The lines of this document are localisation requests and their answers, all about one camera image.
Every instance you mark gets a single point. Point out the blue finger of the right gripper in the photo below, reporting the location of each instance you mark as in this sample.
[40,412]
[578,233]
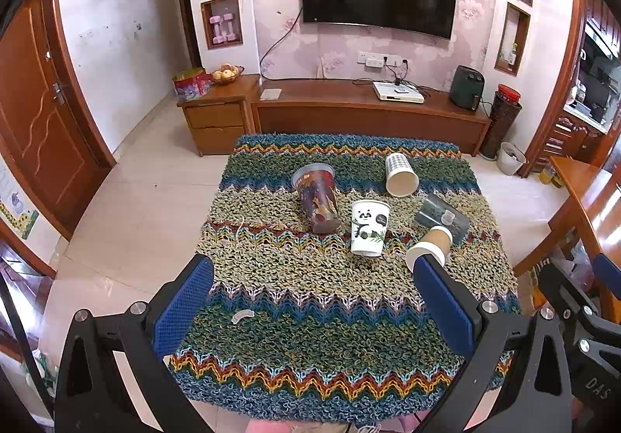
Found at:
[608,267]

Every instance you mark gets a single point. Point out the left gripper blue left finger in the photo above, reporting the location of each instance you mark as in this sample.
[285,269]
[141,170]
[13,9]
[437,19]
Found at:
[176,304]

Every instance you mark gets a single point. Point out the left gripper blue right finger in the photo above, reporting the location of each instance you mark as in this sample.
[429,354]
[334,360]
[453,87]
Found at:
[449,303]

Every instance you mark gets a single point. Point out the white panda paper cup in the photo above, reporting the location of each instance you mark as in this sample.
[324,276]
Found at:
[370,219]

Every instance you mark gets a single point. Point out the brown sleeved paper cup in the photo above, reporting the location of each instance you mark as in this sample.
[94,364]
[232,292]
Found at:
[437,243]

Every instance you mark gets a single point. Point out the dark transparent plastic cup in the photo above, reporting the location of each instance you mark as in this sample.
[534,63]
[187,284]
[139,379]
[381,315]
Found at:
[435,212]

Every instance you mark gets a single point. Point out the white dotted paper cup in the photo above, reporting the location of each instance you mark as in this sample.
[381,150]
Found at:
[401,180]

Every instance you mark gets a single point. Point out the dark red printed plastic cup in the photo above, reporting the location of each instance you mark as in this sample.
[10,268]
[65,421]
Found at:
[315,185]

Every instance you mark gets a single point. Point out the small white plastic piece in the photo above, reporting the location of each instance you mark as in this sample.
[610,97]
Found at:
[242,314]

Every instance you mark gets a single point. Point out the wooden dining table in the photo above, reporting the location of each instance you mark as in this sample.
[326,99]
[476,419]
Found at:
[593,210]

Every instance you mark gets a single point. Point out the yellow oil bottle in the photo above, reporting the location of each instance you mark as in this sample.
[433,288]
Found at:
[547,174]

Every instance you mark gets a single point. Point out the colourful knitted table cloth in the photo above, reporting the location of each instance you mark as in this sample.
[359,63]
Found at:
[337,337]

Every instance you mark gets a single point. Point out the white waste bin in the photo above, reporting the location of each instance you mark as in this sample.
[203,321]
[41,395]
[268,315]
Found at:
[510,158]

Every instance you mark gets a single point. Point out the wooden drawer side cabinet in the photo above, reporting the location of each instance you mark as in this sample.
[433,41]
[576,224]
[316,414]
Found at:
[217,120]

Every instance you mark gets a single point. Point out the dark woven tall stand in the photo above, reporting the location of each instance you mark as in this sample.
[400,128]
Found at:
[503,113]

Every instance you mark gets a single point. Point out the red lidded container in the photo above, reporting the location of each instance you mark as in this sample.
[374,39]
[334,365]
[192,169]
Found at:
[508,94]

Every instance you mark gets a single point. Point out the brown wooden door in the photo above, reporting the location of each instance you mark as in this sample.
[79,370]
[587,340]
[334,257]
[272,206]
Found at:
[49,137]

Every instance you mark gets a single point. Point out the white set-top box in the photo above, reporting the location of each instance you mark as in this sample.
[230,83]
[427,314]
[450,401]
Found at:
[398,93]

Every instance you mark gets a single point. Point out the long wooden TV cabinet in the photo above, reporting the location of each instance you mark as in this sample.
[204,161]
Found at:
[342,107]

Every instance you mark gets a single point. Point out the dark green air fryer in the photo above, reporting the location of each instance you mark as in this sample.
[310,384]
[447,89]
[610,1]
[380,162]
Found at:
[467,88]

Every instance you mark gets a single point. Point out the red printed tin box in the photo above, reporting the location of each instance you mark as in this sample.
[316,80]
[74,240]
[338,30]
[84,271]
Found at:
[191,84]

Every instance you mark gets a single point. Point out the white paper on cabinet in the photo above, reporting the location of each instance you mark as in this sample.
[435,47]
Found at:
[270,94]

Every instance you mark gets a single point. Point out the fruit basket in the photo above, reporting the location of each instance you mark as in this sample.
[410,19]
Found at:
[226,74]

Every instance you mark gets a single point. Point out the pink dumbbell pair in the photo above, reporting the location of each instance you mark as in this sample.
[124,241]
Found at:
[223,29]

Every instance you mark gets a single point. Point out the white wall power strip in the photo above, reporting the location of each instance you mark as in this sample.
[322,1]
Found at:
[379,60]

